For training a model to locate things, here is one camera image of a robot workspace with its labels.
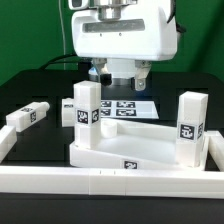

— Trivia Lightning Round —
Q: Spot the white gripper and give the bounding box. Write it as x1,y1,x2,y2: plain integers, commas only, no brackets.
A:
71,6,177,91

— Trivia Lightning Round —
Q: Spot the white desk top tray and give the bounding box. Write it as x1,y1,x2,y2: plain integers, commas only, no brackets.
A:
69,119,210,172

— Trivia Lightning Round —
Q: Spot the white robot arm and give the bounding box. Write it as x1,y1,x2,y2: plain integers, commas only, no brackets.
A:
68,0,186,91

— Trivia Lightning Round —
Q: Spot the fiducial marker sheet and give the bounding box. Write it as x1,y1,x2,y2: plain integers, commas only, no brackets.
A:
101,100,159,119

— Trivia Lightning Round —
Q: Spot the black cable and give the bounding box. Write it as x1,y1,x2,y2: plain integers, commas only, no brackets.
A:
39,53,84,70

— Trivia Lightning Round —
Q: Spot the white cable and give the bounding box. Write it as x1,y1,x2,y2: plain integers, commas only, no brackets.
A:
58,0,68,70

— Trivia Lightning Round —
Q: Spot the white U-shaped fence frame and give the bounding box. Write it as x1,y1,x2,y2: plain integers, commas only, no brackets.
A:
0,125,224,200

